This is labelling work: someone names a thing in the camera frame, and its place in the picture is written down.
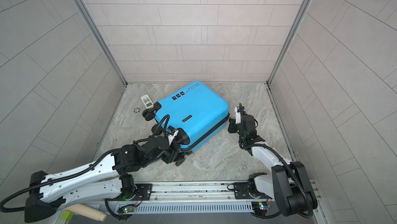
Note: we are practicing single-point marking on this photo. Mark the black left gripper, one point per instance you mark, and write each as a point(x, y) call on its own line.
point(172, 154)

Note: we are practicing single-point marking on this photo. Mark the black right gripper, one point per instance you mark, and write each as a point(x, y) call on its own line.
point(232, 125)

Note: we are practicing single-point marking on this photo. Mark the blue suitcase black lining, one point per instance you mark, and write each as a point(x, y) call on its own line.
point(188, 119)

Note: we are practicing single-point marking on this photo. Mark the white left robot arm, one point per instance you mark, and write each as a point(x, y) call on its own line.
point(108, 178)

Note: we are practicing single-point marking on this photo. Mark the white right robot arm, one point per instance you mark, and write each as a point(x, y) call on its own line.
point(279, 177)

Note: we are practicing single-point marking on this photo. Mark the white remote with barcode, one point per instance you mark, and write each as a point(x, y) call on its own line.
point(148, 103)

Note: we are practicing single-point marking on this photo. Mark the left circuit board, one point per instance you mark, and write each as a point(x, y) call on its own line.
point(126, 209)

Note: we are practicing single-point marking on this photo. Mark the circuit board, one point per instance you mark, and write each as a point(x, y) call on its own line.
point(126, 209)
point(260, 208)

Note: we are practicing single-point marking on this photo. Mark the right circuit board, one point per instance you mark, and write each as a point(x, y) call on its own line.
point(260, 208)

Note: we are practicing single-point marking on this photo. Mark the green sticky block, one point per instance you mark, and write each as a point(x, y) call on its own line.
point(67, 215)

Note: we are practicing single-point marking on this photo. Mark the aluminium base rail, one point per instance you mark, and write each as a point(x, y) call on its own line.
point(192, 190)

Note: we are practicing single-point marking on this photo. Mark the beige handle tool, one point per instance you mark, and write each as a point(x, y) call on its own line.
point(88, 212)

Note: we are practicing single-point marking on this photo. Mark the aluminium corner post left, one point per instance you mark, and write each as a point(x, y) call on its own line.
point(98, 37)

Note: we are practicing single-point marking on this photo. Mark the aluminium corner post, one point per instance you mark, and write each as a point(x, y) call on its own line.
point(98, 37)
point(294, 28)

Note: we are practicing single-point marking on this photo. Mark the aluminium corner post right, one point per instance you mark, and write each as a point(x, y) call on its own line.
point(294, 28)

